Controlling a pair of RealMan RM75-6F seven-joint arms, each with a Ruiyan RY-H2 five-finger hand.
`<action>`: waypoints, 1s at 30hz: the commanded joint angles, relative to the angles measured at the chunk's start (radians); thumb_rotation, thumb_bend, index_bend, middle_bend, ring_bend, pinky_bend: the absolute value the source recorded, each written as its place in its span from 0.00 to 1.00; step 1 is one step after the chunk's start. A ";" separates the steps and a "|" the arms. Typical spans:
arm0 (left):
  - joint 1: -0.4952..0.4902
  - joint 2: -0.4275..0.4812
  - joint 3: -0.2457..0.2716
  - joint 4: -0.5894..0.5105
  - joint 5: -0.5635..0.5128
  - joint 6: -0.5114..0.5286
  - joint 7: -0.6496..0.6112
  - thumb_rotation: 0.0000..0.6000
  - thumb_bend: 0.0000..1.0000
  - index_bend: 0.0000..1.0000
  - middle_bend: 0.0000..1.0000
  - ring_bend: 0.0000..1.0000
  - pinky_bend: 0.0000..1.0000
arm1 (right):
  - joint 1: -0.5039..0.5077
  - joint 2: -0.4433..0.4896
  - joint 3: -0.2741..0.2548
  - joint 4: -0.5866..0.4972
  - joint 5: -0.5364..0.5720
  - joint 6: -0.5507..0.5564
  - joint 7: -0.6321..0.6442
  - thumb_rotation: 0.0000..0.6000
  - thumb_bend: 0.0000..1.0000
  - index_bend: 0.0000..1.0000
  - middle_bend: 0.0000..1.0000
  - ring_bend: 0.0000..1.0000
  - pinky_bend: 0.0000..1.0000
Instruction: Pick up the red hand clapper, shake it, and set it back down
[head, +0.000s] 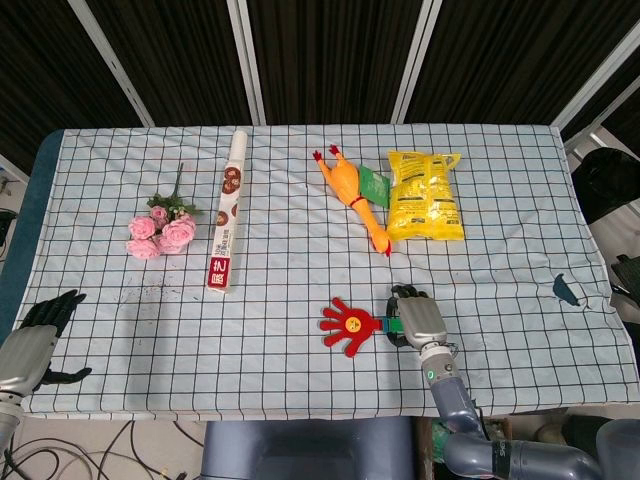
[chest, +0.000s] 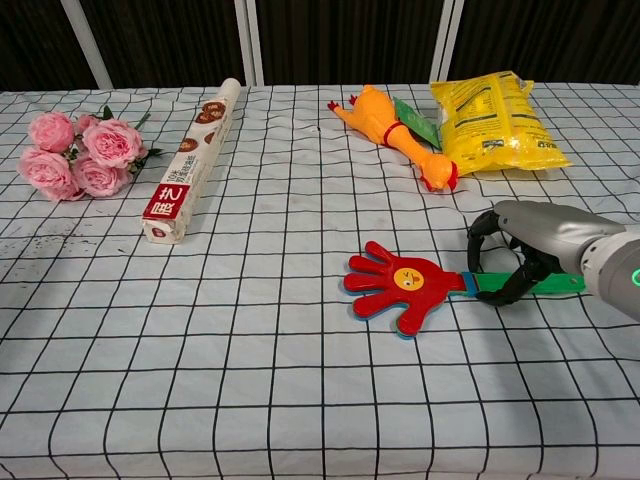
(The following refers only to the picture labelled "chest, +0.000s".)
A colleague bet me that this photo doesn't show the checkered tablecloth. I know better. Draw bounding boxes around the checkered tablecloth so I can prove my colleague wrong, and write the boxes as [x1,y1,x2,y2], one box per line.
[0,82,640,480]

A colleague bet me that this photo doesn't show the red hand clapper toy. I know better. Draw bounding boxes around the red hand clapper toy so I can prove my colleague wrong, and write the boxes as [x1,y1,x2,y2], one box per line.
[342,240,587,342]

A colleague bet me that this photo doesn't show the green tag card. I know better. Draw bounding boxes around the green tag card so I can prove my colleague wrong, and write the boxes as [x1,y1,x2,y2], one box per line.
[391,95,443,151]

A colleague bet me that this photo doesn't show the pink rose bouquet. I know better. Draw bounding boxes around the pink rose bouquet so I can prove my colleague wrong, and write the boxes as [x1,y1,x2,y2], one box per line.
[16,105,164,203]

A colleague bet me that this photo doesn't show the yellow snack bag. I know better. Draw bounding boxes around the yellow snack bag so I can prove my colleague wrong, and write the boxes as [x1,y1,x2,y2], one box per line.
[430,70,573,177]

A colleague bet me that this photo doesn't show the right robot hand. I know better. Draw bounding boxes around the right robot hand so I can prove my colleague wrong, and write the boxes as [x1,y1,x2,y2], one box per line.
[466,200,627,307]

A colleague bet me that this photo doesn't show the white vertical frame post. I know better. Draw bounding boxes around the white vertical frame post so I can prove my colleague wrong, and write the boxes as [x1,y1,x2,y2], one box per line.
[235,0,265,86]

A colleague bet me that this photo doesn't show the white slanted frame post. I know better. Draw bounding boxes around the white slanted frame post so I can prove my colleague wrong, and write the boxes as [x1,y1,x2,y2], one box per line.
[429,0,465,84]

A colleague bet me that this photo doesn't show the white diagonal frame bar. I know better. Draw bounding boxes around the white diagonal frame bar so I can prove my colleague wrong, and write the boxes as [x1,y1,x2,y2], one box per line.
[60,0,114,90]

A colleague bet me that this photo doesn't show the baking paper box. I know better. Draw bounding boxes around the baking paper box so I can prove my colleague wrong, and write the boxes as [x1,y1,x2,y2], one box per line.
[140,77,242,246]

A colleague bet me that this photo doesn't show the orange rubber chicken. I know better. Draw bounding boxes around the orange rubber chicken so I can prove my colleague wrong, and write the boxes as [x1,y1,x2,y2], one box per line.
[327,84,460,192]

